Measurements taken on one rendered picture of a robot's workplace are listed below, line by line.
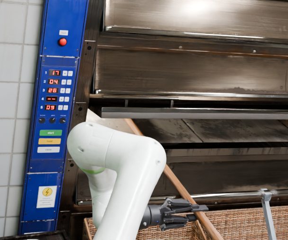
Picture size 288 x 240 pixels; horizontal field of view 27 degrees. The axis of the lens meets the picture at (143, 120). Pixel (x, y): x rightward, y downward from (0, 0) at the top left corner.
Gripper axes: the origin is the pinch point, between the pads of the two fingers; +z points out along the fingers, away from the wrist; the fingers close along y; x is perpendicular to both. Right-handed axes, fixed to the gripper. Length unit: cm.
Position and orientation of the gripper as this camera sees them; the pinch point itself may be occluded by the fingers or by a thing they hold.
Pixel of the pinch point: (197, 212)
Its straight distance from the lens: 222.5
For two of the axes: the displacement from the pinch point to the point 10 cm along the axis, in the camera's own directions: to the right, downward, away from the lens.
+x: 3.5, 4.4, -8.3
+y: -1.8, 9.0, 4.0
